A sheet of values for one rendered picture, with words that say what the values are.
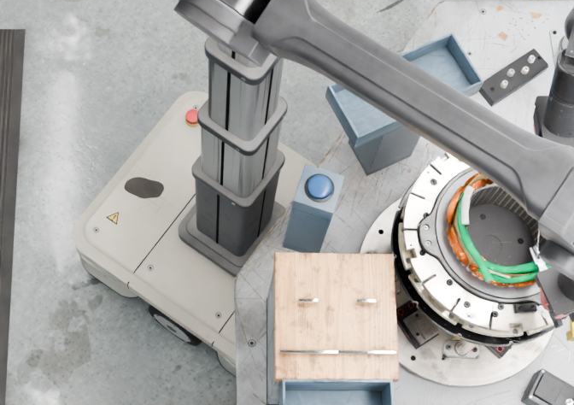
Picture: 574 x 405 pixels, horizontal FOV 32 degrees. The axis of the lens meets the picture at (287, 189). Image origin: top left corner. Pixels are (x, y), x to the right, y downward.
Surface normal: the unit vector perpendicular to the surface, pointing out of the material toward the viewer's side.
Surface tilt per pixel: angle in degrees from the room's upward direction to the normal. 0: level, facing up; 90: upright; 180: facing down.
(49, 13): 0
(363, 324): 0
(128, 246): 0
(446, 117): 23
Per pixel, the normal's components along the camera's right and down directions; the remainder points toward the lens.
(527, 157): -0.27, -0.14
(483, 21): 0.07, -0.36
